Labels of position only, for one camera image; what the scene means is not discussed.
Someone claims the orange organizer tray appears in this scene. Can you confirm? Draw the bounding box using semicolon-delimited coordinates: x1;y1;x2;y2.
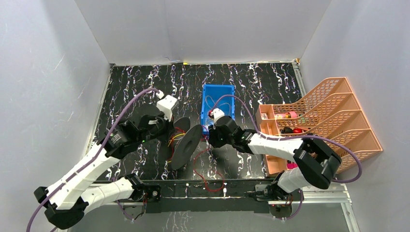
256;104;321;177

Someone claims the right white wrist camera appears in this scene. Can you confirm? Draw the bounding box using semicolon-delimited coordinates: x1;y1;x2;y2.
206;108;225;126

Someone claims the purple cable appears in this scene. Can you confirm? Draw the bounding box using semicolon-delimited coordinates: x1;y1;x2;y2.
25;87;161;232
211;94;363;184

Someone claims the pink yellow toy in tray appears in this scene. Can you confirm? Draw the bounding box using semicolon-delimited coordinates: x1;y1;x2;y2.
275;111;298;119

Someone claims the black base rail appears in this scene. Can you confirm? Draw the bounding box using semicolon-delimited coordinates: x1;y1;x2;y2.
64;179;321;221

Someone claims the blue plastic bin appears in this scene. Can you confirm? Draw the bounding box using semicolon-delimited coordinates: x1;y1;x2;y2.
200;84;235;126

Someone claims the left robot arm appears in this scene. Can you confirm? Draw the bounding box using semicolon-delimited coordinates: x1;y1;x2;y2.
34;103;173;230

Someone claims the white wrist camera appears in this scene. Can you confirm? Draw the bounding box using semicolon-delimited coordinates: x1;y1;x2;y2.
155;90;178;121
206;108;225;126

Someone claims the dark grey cable spool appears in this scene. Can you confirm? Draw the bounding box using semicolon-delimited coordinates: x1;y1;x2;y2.
171;117;203;170

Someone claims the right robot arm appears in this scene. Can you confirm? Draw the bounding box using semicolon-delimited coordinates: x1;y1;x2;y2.
208;116;342;200

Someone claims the pink item in tray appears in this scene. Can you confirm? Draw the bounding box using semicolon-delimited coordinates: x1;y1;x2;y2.
286;162;298;169

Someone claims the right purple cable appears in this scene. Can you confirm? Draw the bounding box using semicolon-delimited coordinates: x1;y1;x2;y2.
211;94;363;184

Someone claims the red cable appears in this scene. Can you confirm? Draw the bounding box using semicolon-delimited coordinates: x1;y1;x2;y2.
170;127;225;193

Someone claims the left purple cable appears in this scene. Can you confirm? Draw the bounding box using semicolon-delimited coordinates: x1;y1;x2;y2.
25;87;161;232

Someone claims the orange file rack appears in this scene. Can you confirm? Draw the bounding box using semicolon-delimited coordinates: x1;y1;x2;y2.
292;77;382;161

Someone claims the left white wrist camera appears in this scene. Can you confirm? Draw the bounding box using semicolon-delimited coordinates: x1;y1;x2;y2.
155;90;178;121

